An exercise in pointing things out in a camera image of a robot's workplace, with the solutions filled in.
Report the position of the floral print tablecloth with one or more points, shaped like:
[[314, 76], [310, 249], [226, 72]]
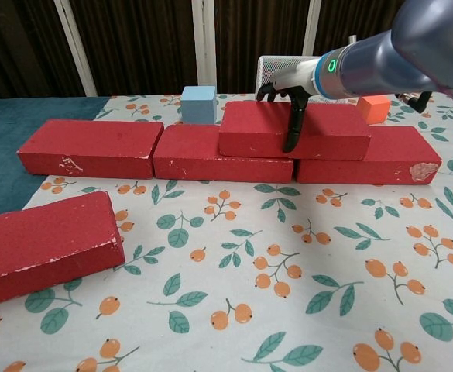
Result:
[[249, 232]]

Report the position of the light blue cube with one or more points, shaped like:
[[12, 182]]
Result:
[[197, 104]]

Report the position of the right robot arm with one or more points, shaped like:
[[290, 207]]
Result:
[[404, 50]]

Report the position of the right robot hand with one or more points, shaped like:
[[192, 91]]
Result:
[[297, 77]]

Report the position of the white metal frame bar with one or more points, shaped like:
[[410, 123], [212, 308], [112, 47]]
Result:
[[313, 27], [197, 38], [77, 50]]

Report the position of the red foam brick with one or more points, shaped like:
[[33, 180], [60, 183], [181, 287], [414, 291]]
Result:
[[90, 143], [187, 155], [257, 128], [48, 240]]

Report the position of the dark pleated curtain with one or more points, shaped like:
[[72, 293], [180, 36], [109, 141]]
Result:
[[141, 38]]

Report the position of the orange cube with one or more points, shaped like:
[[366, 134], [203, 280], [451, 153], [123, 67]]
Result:
[[373, 110]]

